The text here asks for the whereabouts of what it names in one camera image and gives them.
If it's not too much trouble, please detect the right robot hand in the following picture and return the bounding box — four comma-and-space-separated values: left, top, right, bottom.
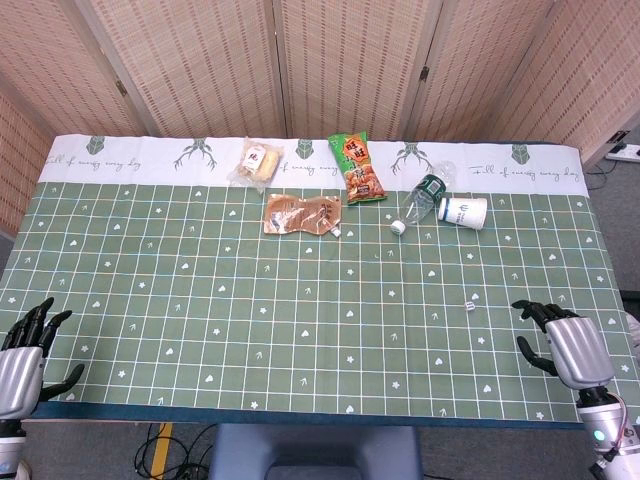
511, 299, 616, 391

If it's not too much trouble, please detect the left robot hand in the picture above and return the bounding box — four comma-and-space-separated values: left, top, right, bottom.
0, 297, 86, 420

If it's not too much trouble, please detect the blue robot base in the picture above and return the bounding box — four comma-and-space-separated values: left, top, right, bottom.
207, 423, 424, 480

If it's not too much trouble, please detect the white paper cup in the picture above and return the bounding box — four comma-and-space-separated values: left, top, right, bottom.
437, 196, 488, 231

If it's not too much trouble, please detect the white power strip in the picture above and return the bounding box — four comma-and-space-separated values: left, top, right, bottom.
604, 143, 640, 162

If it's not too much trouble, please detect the clear plastic water bottle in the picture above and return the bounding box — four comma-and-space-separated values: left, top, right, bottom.
390, 160, 457, 236

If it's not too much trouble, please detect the green grid tablecloth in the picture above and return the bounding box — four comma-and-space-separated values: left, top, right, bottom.
0, 133, 640, 426

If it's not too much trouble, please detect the green orange snack bag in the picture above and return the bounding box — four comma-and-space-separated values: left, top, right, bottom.
327, 130, 388, 205

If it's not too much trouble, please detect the clear wrapped pastry pack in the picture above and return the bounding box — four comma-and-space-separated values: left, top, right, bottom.
228, 139, 285, 194

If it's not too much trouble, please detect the brown sauce pouch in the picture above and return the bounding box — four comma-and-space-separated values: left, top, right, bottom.
263, 193, 344, 237

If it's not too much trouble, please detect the woven folding screen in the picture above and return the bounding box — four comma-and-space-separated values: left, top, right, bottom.
0, 0, 640, 236

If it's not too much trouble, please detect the black floor cable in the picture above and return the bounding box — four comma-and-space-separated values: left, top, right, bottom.
133, 423, 217, 480

